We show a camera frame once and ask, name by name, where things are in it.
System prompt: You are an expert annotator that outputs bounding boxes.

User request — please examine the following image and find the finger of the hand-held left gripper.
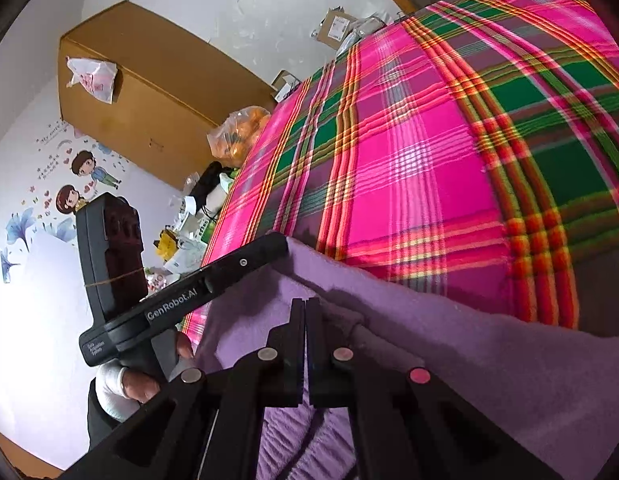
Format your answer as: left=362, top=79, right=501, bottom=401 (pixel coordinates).
left=202, top=232, right=289, bottom=301

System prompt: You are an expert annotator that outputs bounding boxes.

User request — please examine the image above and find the purple fleece garment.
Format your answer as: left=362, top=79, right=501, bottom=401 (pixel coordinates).
left=194, top=237, right=619, bottom=480

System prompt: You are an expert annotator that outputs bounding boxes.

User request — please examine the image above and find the pink plaid bedsheet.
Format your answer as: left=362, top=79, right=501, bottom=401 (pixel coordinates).
left=182, top=0, right=619, bottom=343

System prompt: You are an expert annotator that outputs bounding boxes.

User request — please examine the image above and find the grey plastic package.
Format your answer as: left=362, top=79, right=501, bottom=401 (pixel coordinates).
left=339, top=14, right=393, bottom=57

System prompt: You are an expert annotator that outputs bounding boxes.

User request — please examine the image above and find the cartoon wall sticker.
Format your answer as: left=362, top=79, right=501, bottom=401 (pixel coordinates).
left=0, top=120, right=125, bottom=283

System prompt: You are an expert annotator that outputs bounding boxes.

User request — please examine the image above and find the cardboard box with label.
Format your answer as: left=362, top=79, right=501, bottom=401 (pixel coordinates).
left=311, top=6, right=361, bottom=52

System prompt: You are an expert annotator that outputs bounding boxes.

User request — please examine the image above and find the black bag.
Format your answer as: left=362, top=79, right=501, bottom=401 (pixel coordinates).
left=190, top=160, right=225, bottom=213

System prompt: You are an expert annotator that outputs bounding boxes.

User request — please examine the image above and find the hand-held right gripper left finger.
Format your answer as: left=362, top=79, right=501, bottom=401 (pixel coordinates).
left=60, top=299, right=306, bottom=480

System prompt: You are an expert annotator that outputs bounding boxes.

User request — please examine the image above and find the small open cardboard box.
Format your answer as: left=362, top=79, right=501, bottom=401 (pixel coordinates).
left=271, top=71, right=304, bottom=105

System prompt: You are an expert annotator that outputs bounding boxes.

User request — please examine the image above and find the yellow shopping bag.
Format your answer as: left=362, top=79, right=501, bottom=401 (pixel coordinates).
left=157, top=229, right=181, bottom=262

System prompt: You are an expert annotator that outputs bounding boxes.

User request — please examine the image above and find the clear bag of oranges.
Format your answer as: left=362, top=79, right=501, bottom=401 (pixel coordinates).
left=207, top=105, right=273, bottom=171

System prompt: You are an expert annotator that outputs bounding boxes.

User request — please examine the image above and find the white paper bag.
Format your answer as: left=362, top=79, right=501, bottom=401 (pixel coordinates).
left=162, top=240, right=208, bottom=281

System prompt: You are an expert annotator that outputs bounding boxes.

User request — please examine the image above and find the pink and white plastic bag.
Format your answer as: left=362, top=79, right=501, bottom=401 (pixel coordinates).
left=66, top=56, right=119, bottom=105

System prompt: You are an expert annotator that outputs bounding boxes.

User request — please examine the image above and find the person's left hand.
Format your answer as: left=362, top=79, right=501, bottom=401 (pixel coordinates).
left=96, top=332, right=195, bottom=422

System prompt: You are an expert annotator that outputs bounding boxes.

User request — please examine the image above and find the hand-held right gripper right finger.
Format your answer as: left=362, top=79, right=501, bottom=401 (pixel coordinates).
left=308, top=298, right=565, bottom=480

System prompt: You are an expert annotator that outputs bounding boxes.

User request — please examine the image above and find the wooden wardrobe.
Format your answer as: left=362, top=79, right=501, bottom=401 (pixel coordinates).
left=58, top=1, right=278, bottom=192

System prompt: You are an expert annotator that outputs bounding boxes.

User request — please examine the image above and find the person's left forearm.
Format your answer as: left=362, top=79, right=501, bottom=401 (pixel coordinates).
left=87, top=377, right=140, bottom=441

